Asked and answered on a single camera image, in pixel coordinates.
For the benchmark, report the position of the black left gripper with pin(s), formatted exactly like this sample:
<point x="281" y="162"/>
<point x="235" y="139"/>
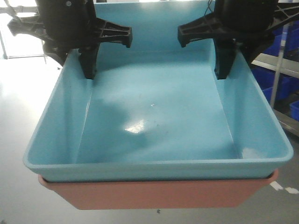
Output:
<point x="64" y="25"/>

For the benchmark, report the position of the stainless steel shelf rack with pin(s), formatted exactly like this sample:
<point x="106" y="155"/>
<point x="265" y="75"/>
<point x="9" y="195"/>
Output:
<point x="276" y="70"/>

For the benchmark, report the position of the pink plastic box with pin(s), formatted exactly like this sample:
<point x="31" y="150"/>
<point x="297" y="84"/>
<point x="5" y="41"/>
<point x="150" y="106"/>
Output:
<point x="157" y="195"/>

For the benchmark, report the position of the light blue plastic box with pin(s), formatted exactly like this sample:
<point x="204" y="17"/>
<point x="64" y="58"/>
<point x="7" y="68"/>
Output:
<point x="156" y="111"/>

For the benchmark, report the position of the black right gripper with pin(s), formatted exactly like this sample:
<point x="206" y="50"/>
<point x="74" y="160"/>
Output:
<point x="254" y="22"/>

